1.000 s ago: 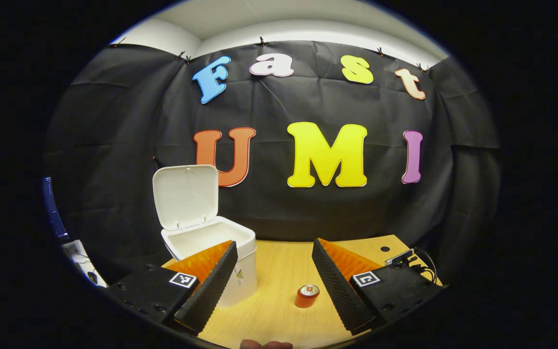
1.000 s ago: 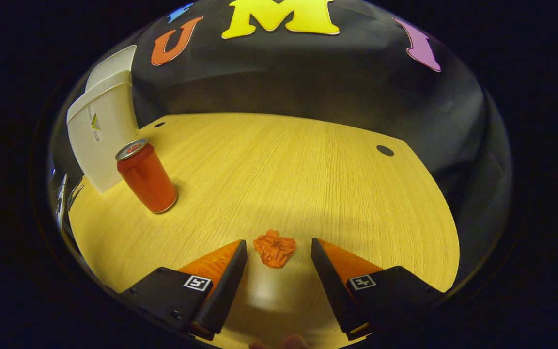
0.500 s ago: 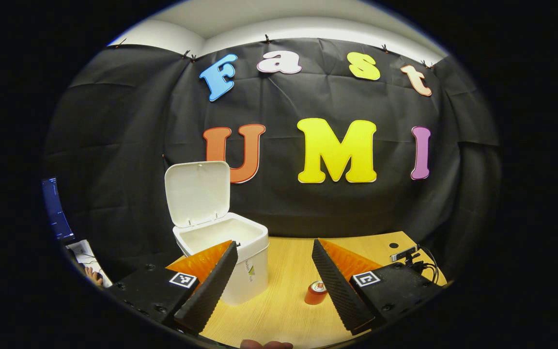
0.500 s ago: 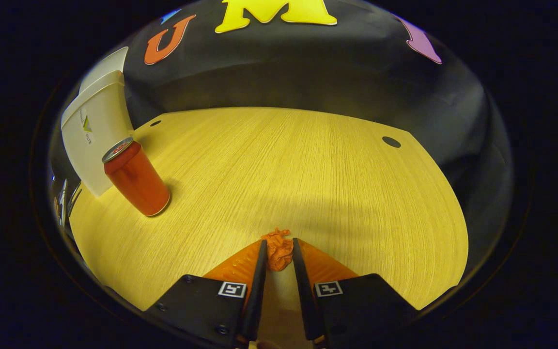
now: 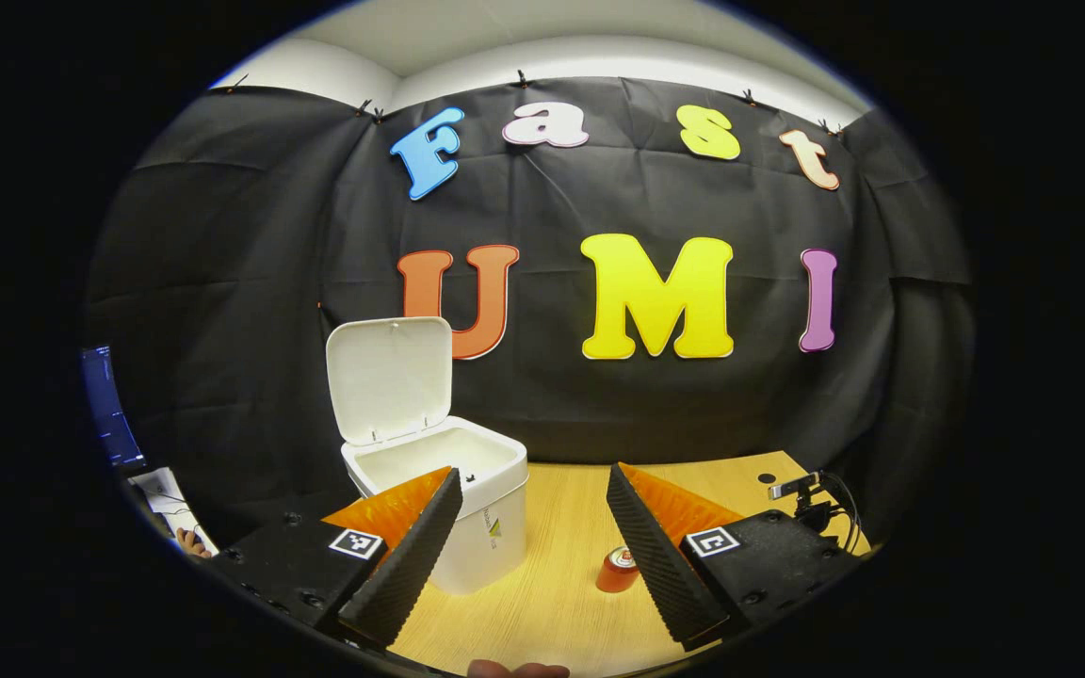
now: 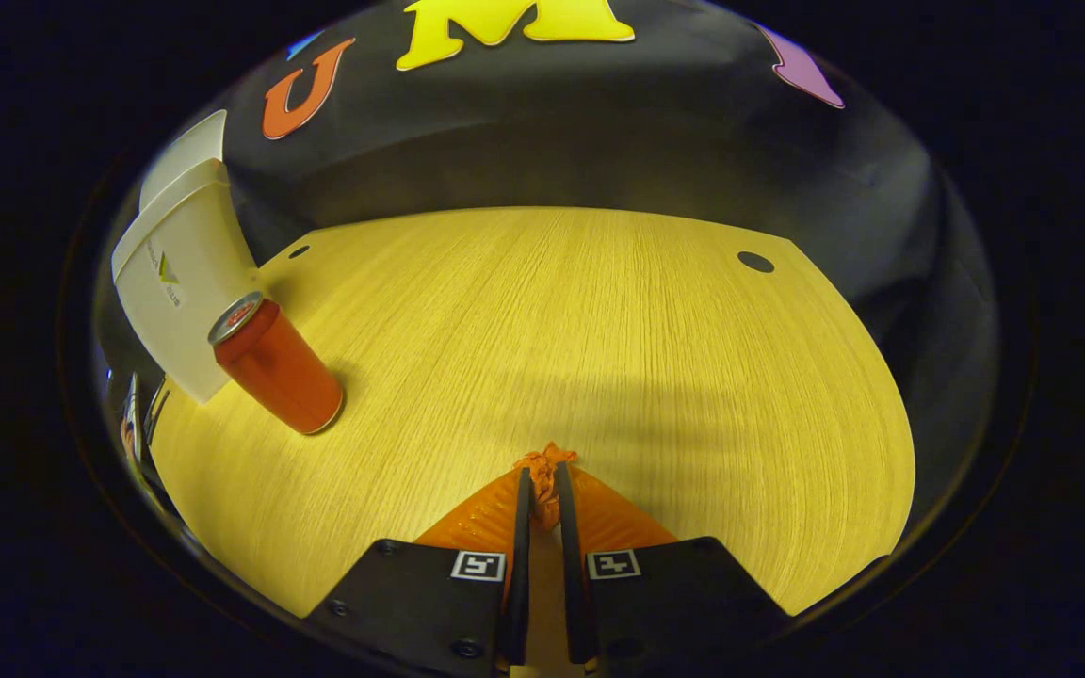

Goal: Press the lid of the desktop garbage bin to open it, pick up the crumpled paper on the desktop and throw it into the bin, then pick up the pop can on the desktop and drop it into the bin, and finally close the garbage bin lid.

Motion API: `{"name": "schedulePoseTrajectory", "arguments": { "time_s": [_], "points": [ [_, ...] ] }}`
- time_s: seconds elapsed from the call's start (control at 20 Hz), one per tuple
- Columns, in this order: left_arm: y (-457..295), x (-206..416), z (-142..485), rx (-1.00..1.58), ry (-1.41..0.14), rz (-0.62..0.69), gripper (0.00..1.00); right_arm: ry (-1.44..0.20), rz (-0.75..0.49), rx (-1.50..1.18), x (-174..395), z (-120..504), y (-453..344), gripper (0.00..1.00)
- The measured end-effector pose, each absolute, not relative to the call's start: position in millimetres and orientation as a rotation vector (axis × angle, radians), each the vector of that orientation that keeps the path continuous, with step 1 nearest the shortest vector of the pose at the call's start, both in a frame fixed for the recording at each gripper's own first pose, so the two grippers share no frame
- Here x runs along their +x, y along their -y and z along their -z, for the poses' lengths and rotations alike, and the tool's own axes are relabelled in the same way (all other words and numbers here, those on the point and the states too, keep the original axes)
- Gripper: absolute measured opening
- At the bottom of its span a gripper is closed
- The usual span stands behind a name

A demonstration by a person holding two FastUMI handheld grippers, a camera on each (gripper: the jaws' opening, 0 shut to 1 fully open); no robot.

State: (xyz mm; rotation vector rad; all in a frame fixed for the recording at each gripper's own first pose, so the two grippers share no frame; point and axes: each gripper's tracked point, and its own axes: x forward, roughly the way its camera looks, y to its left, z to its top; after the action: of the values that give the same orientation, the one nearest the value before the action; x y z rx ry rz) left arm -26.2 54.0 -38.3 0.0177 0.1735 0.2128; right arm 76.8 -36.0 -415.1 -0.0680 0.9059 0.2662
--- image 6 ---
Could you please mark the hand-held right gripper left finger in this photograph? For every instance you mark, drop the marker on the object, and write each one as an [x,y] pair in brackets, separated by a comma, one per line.
[517,584]

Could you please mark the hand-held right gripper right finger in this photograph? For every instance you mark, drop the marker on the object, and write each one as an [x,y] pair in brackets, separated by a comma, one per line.
[575,603]

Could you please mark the red pop can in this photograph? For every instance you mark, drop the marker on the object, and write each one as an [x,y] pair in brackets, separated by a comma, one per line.
[279,372]

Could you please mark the black backdrop cloth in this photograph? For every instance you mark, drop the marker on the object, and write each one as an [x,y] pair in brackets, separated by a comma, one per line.
[599,122]

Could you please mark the orange paper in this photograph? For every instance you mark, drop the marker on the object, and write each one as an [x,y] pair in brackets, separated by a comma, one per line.
[545,466]

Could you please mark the white desktop garbage bin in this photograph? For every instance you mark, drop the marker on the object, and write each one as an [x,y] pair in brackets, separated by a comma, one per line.
[185,282]

